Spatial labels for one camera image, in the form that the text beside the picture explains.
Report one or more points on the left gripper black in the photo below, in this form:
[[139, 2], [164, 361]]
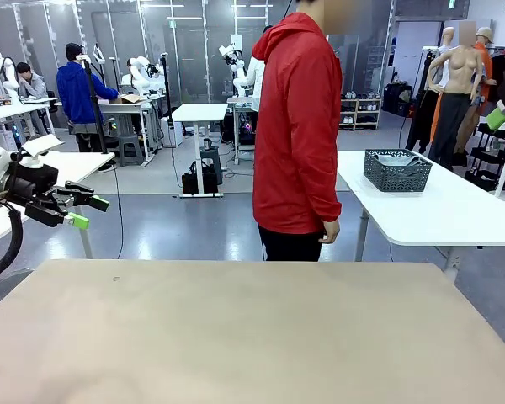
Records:
[[29, 193]]

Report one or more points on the dark grey plastic basket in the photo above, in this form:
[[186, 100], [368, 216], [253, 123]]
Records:
[[395, 179]]

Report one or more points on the person right forearm red sleeve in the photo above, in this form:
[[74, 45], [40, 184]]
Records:
[[326, 198]]

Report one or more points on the small white robot arm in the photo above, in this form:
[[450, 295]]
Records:
[[239, 82], [136, 80], [8, 76]]

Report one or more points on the person right hand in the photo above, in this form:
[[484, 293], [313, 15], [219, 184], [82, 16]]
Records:
[[331, 232]]

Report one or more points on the black shelf cart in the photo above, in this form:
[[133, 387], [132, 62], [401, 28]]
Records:
[[488, 139]]

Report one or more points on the large white curved table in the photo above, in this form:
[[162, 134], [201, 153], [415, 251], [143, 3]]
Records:
[[88, 162], [446, 210]]

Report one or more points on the dark grey mannequin trousers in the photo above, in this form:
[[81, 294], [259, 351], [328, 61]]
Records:
[[450, 122]]

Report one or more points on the bare beige mannequin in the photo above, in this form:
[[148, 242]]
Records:
[[463, 67]]

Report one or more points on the mannequin with orange clothes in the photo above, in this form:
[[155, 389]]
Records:
[[485, 35]]

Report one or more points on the grey plastic stool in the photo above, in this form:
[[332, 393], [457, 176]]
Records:
[[130, 147]]

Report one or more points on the white mannequin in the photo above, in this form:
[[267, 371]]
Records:
[[447, 38]]

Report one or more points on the black tripod pole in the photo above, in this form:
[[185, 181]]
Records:
[[93, 105]]

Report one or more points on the long white workbench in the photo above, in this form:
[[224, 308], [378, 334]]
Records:
[[8, 110]]

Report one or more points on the person in blue hoodie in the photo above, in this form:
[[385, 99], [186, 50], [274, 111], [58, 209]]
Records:
[[78, 92]]

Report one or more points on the seated person in grey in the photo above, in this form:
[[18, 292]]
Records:
[[33, 88]]

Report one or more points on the open cardboard box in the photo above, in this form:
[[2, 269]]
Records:
[[128, 99]]

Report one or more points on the black bag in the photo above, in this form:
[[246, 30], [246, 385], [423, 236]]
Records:
[[208, 180], [190, 179]]

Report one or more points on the wooden shoe shelf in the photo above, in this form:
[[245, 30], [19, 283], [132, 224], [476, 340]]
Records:
[[362, 113]]

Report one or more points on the dark stool under desk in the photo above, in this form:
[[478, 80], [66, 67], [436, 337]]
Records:
[[212, 155]]

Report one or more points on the small white desk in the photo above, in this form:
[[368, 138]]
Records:
[[200, 111]]

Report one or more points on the person in red jacket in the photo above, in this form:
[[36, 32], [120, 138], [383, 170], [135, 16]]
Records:
[[294, 126]]

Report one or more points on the person in white jacket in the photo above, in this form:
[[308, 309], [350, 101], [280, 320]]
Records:
[[254, 80]]

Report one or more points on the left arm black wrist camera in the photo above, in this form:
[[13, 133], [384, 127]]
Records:
[[42, 174]]

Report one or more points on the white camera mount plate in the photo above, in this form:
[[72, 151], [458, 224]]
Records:
[[40, 145]]

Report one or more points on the white workbench with frame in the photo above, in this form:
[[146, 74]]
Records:
[[122, 110]]

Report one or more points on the black camera stand pole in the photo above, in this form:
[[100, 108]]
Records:
[[166, 84]]

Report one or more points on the metal frame workbench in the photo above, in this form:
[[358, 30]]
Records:
[[237, 101]]

